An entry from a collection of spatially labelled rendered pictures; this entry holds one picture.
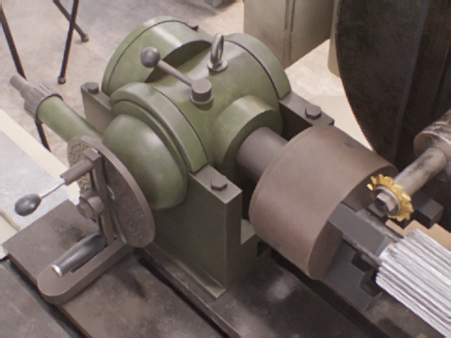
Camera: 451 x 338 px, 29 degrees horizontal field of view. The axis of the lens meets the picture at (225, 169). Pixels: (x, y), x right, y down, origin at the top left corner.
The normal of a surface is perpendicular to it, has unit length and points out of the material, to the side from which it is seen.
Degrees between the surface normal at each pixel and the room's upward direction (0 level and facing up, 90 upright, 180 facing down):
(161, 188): 81
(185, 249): 90
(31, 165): 0
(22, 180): 0
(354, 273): 65
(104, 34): 0
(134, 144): 39
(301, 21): 90
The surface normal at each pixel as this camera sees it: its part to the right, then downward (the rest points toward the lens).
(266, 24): -0.72, 0.53
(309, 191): -0.42, -0.22
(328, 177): -0.21, -0.47
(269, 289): 0.00, -0.65
